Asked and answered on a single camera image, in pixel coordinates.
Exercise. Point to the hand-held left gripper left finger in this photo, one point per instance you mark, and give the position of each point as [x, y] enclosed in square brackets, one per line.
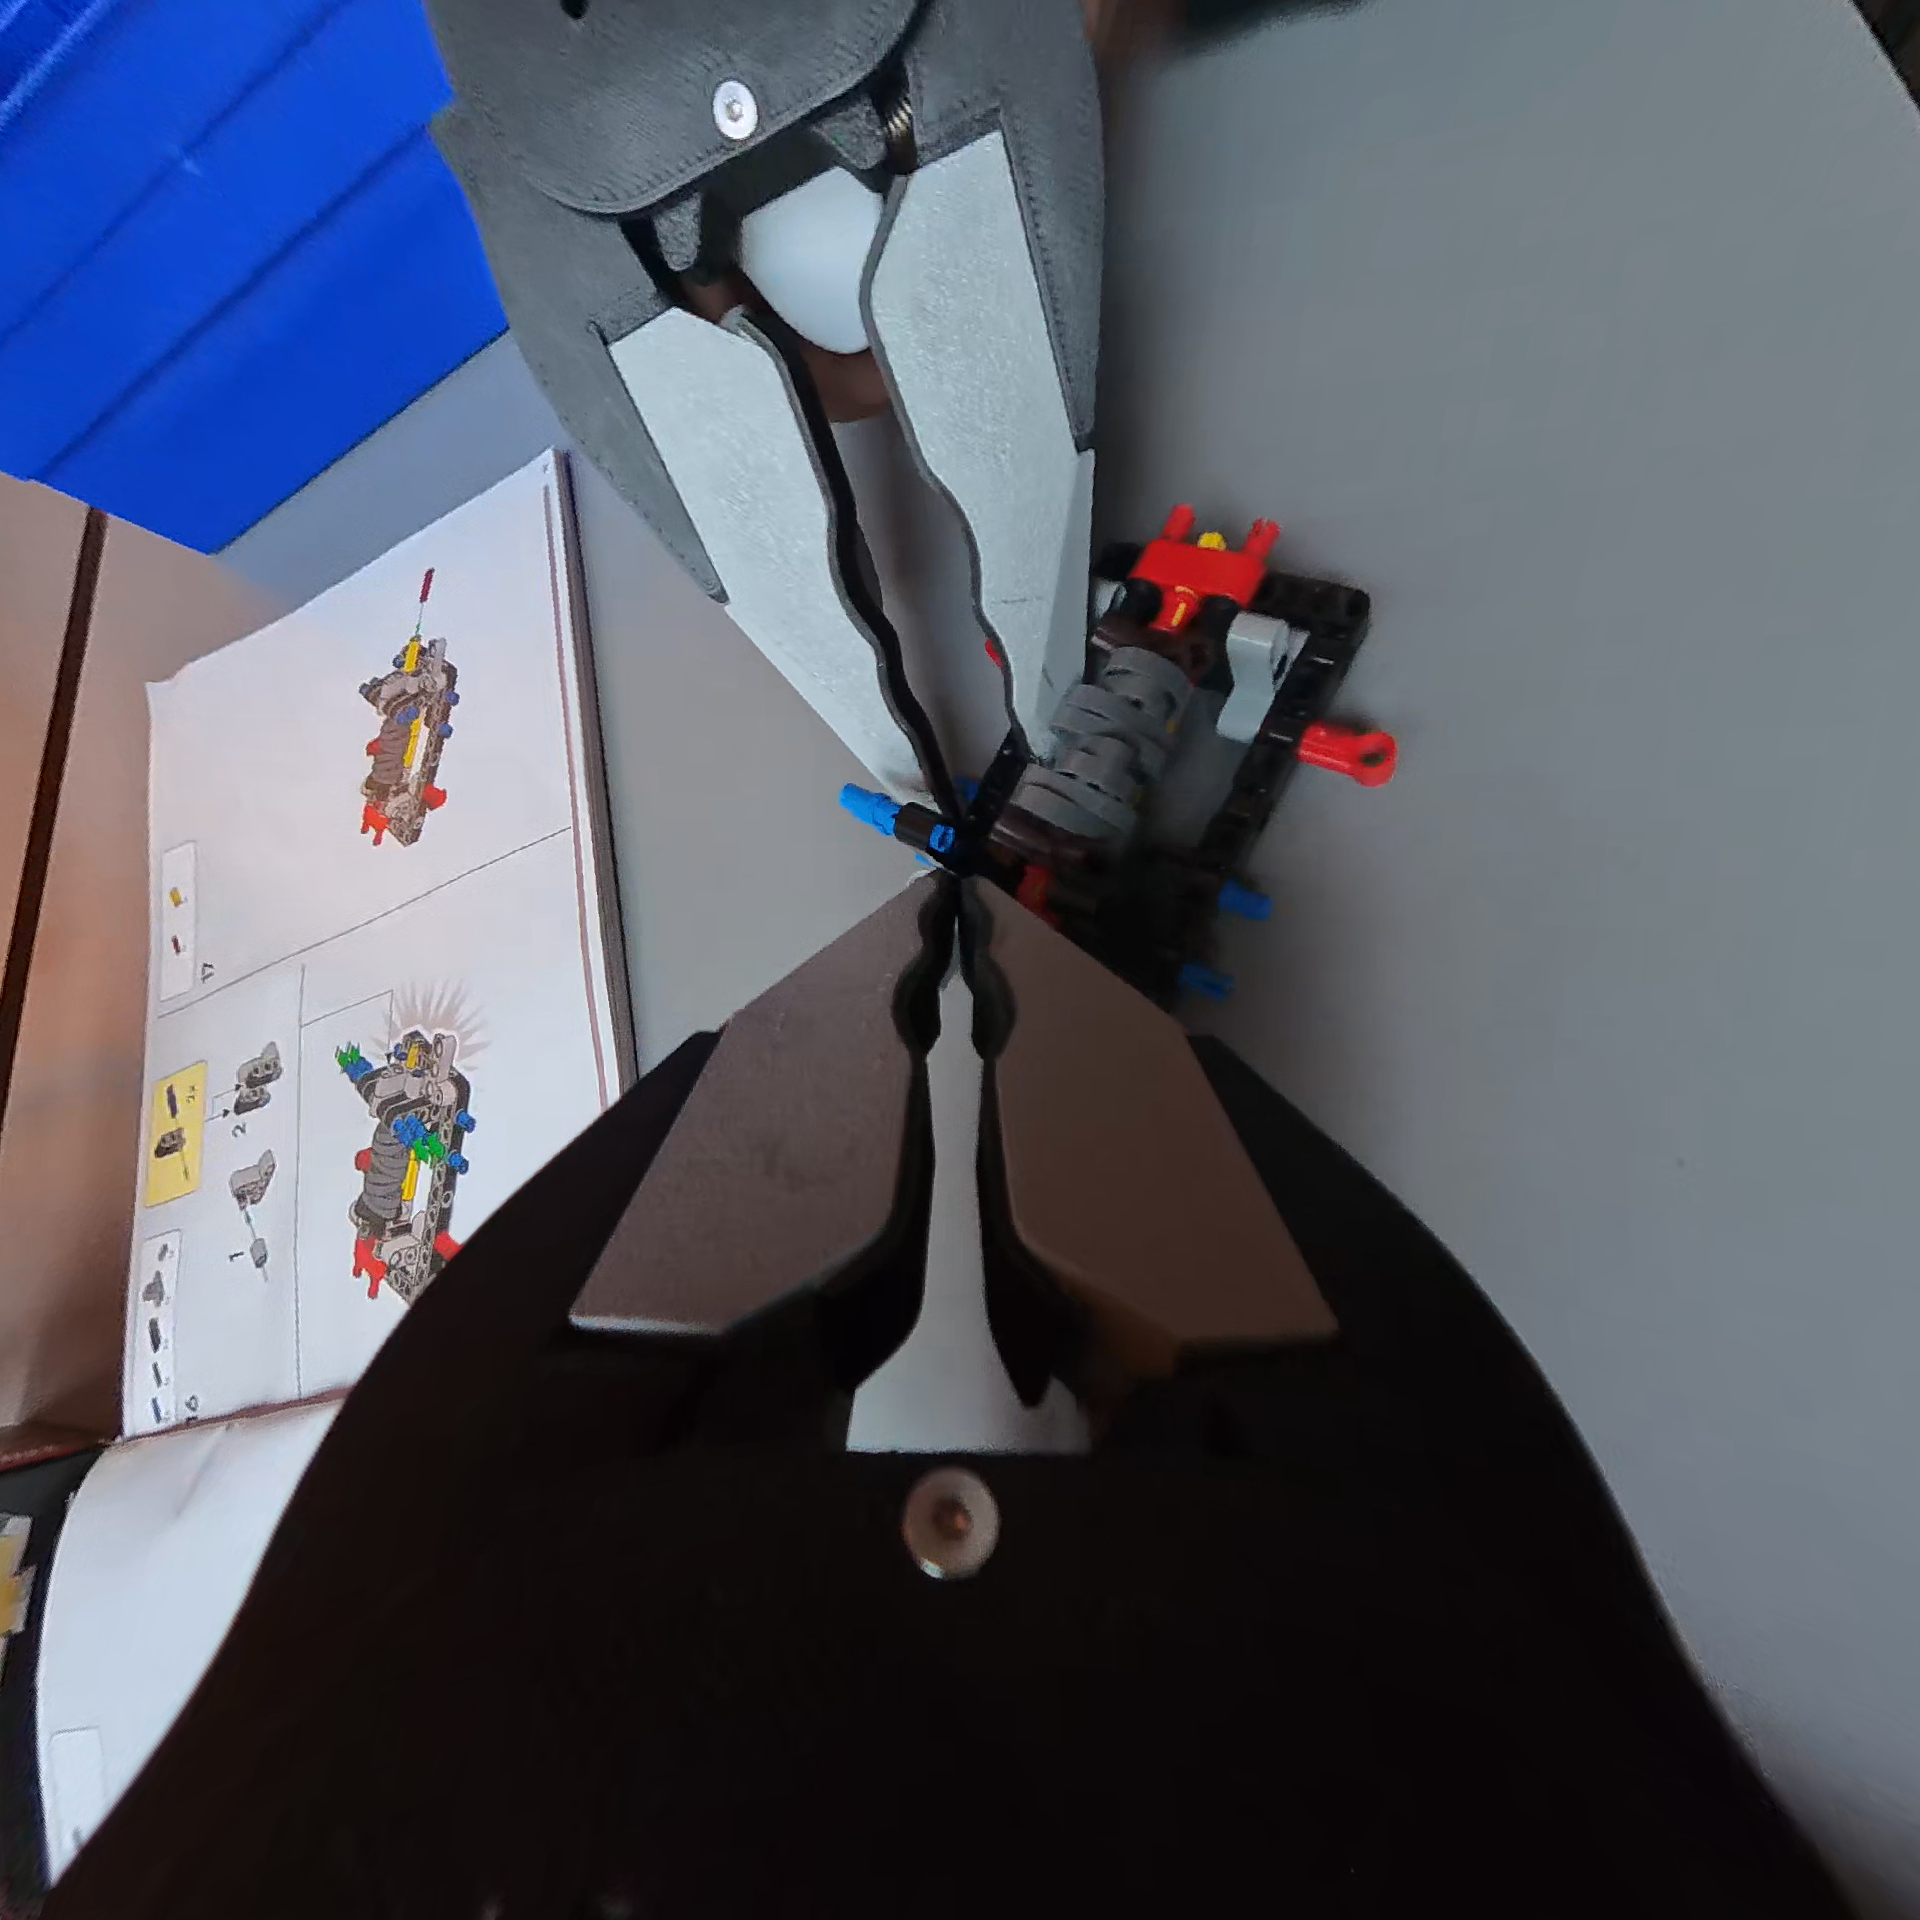
[764, 1170]

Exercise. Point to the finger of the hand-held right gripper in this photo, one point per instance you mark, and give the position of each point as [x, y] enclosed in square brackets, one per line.
[736, 466]
[989, 345]

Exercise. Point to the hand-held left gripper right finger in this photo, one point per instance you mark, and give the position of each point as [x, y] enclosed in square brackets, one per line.
[1155, 1185]

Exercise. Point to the black lego frame assembly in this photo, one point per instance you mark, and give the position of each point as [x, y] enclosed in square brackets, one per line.
[1124, 720]

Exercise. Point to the lego instruction booklet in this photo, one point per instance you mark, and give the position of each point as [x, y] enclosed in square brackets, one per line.
[268, 749]

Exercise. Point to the blue plastic tray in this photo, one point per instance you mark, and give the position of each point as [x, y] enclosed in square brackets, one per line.
[227, 227]

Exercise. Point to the grey side table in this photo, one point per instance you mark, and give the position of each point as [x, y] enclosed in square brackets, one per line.
[76, 900]

